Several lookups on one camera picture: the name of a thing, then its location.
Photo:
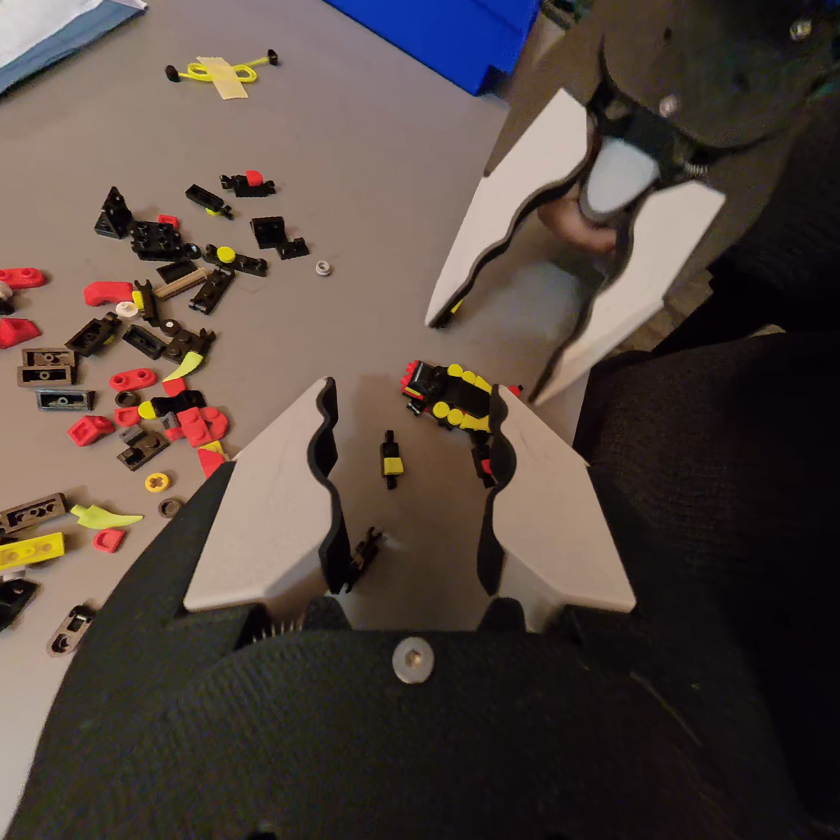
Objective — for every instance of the stacked blue plastic bins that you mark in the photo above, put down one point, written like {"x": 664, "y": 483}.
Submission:
{"x": 446, "y": 33}

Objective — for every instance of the person's right hand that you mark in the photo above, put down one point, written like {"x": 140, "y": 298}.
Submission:
{"x": 574, "y": 226}

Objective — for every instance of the black lego clip piece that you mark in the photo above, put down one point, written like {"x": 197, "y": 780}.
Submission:
{"x": 366, "y": 554}

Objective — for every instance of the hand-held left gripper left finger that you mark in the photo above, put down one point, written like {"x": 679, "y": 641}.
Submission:
{"x": 269, "y": 512}

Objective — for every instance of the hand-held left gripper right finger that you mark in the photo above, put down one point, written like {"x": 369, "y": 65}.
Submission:
{"x": 558, "y": 525}

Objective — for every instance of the small black yellow lego piece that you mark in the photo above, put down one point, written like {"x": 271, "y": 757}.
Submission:
{"x": 392, "y": 463}

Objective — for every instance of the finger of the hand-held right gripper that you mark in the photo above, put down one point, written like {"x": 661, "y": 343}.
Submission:
{"x": 518, "y": 177}
{"x": 656, "y": 262}

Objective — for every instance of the black red yellow lego car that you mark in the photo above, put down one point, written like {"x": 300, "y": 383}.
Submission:
{"x": 453, "y": 394}

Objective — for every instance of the pile of loose lego pieces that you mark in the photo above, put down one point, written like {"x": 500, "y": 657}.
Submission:
{"x": 200, "y": 423}

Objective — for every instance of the person's black knit clothing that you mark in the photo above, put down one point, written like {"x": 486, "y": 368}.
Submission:
{"x": 722, "y": 492}

